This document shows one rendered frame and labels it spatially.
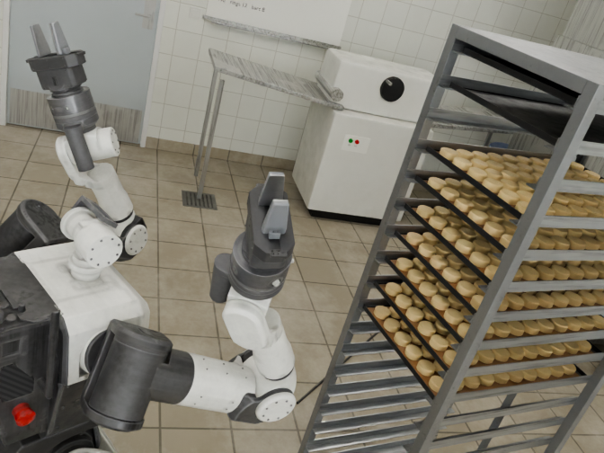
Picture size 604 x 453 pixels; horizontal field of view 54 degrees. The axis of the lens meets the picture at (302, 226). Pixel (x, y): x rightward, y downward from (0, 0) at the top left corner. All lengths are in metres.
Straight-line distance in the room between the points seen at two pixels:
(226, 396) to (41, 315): 0.34
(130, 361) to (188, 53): 4.09
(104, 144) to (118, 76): 3.67
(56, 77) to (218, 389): 0.70
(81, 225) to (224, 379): 0.37
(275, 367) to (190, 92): 4.07
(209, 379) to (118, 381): 0.16
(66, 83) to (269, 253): 0.69
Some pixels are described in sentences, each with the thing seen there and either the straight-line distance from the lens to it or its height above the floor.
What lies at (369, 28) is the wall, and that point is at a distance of 5.14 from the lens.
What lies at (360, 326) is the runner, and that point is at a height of 0.87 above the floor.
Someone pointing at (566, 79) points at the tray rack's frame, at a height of 1.80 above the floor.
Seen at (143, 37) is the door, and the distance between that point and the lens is 4.92.
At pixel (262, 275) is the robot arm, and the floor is 1.50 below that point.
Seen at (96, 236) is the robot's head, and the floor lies 1.40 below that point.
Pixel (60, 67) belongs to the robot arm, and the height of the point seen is 1.57.
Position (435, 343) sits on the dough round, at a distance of 1.66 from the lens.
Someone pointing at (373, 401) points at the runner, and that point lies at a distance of 2.26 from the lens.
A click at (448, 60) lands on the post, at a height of 1.73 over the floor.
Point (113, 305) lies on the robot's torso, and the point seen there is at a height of 1.29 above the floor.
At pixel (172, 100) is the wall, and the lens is 5.01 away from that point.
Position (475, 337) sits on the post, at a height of 1.20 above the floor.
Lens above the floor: 1.94
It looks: 26 degrees down
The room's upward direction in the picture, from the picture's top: 16 degrees clockwise
